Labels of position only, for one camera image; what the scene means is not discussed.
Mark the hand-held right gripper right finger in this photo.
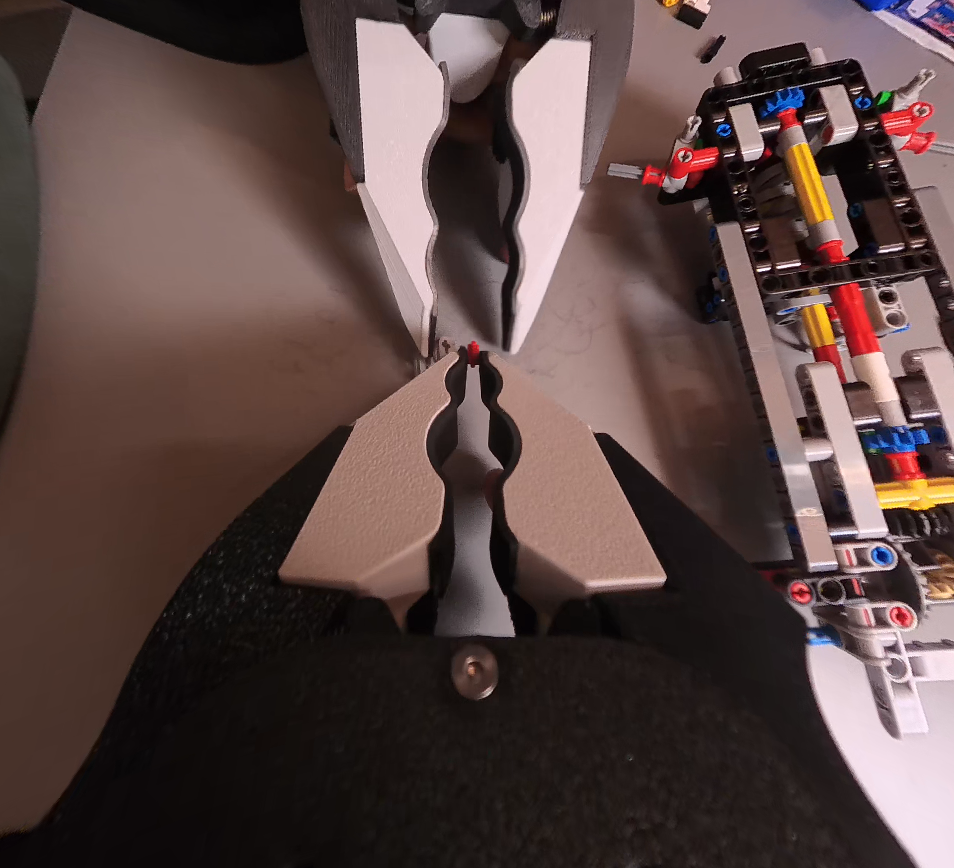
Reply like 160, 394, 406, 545
477, 351, 668, 636

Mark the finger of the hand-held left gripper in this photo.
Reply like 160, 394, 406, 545
355, 17, 450, 360
501, 35, 599, 356

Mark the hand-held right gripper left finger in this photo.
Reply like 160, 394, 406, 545
278, 350, 457, 632

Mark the lego technic car chassis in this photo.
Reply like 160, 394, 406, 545
607, 42, 954, 738

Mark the printed lego instruction booklet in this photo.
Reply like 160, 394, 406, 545
875, 0, 954, 61

